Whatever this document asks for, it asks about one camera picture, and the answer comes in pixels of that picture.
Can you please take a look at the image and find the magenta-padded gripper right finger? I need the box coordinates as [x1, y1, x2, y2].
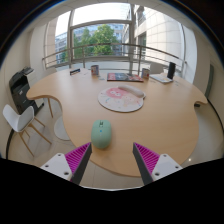
[132, 142, 184, 186]

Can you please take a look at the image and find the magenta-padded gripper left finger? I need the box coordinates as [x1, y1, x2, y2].
[39, 142, 93, 186]

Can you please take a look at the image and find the mint green computer mouse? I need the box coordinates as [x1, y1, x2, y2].
[90, 119, 113, 150]

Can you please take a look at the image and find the round pink printed mouse pad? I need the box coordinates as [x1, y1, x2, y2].
[97, 83, 147, 114]

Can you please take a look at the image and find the white chair with wooden legs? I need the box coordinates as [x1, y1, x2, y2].
[2, 104, 53, 158]

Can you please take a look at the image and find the white and blue booklet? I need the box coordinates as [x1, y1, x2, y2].
[149, 73, 174, 84]

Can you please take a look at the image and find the black and white printer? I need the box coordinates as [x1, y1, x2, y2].
[8, 66, 45, 115]

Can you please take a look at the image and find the printed cup with blue rim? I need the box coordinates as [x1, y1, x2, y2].
[141, 67, 151, 80]

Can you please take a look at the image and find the black cylindrical speaker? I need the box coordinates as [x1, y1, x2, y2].
[166, 61, 177, 80]

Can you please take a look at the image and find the red and dark magazine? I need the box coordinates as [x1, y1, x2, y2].
[106, 72, 145, 83]

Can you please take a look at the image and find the white chair backrest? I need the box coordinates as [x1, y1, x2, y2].
[149, 63, 165, 75]

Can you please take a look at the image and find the printed cup with red rim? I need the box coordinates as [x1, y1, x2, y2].
[90, 64, 100, 76]

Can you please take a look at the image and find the metal balcony railing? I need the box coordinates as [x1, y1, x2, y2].
[41, 42, 186, 76]

